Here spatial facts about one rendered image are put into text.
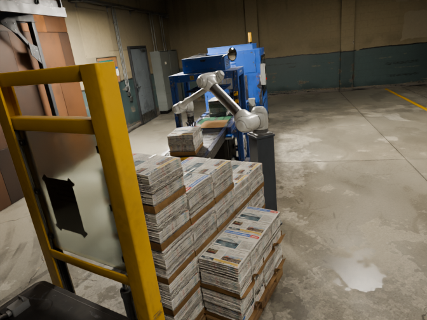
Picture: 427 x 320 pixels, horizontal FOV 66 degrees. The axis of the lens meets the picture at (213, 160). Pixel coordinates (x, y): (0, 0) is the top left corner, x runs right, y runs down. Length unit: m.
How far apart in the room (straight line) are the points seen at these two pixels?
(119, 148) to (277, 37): 10.78
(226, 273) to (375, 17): 10.78
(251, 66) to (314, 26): 5.43
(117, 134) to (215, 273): 1.24
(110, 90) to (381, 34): 11.30
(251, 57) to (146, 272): 5.65
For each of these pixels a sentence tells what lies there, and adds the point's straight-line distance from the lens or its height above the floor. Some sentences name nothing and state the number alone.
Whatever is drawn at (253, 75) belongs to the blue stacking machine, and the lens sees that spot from 6.74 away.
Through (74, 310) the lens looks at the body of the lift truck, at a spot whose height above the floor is 0.80.
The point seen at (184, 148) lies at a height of 0.88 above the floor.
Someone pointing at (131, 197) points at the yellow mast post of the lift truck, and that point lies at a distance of 1.34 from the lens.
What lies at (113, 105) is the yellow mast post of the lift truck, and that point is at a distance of 1.24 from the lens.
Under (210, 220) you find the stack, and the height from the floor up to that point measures 0.76.
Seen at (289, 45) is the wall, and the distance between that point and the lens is 11.82.
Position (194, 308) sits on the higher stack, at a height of 0.27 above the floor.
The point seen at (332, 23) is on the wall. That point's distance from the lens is 11.91.
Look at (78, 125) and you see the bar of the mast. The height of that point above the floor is 1.63.
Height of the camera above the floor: 1.86
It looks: 19 degrees down
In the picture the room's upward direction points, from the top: 6 degrees counter-clockwise
